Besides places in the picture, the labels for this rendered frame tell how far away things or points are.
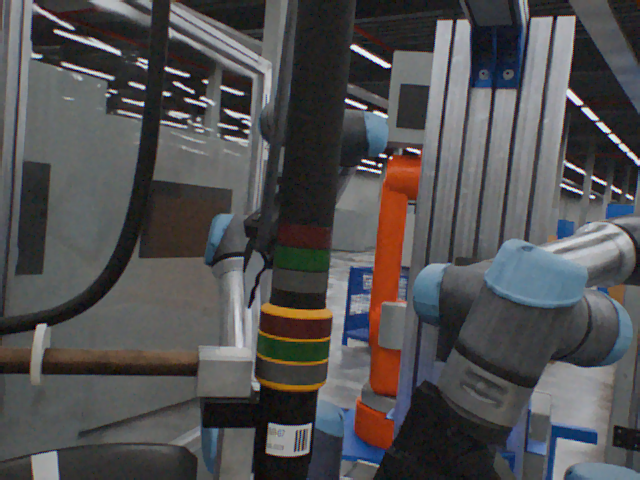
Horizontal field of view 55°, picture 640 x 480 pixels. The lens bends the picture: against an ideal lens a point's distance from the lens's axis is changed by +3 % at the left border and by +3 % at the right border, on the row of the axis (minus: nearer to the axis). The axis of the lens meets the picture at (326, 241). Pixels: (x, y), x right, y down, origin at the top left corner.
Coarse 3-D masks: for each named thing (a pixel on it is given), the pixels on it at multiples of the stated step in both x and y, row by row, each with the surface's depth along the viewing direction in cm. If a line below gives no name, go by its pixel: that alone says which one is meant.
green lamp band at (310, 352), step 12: (264, 336) 34; (264, 348) 34; (276, 348) 34; (288, 348) 34; (300, 348) 34; (312, 348) 34; (324, 348) 35; (288, 360) 34; (300, 360) 34; (312, 360) 34; (324, 360) 35
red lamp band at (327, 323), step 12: (264, 312) 35; (264, 324) 35; (276, 324) 34; (288, 324) 34; (300, 324) 34; (312, 324) 34; (324, 324) 34; (288, 336) 34; (300, 336) 34; (312, 336) 34; (324, 336) 35
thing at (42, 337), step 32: (160, 0) 32; (160, 32) 32; (160, 64) 33; (160, 96) 33; (128, 224) 33; (128, 256) 33; (96, 288) 33; (0, 320) 32; (32, 320) 32; (64, 320) 33; (32, 352) 31; (32, 384) 32
